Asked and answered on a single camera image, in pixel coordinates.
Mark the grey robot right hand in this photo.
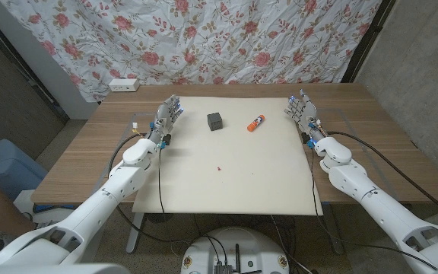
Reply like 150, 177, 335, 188
284, 89, 329, 148

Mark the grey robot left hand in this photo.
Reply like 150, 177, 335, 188
148, 94, 185, 148

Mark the cream foam board mat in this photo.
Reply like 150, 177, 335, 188
132, 95, 323, 216

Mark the orange glue stick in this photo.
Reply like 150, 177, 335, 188
246, 114, 266, 132

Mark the dark grey block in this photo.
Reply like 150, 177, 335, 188
206, 112, 224, 132

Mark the white power strip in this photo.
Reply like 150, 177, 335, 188
108, 78, 141, 93

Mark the floral backdrop cloth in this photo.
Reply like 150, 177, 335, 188
0, 0, 383, 103

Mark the black backdrop pole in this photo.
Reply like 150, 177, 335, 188
341, 0, 397, 84
0, 7, 70, 123

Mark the table leg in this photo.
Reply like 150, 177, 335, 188
322, 205, 345, 255
125, 212, 147, 254

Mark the white robot torso base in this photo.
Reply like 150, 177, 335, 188
180, 227, 290, 274

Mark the blue storage bin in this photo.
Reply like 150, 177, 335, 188
0, 139, 49, 202

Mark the white floor box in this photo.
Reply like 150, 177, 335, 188
11, 189, 75, 225

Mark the white robot chest panel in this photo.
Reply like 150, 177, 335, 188
0, 263, 131, 274

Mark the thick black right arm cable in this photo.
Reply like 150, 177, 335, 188
327, 130, 438, 225

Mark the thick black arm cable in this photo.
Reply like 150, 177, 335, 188
108, 132, 189, 245
327, 130, 438, 225

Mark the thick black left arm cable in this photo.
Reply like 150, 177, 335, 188
108, 132, 189, 245

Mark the thin black left wrist cable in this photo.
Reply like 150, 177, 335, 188
157, 146, 167, 214

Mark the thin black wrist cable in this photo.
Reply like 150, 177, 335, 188
309, 146, 438, 272
157, 146, 167, 214

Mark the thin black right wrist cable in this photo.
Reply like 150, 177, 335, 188
309, 146, 438, 272

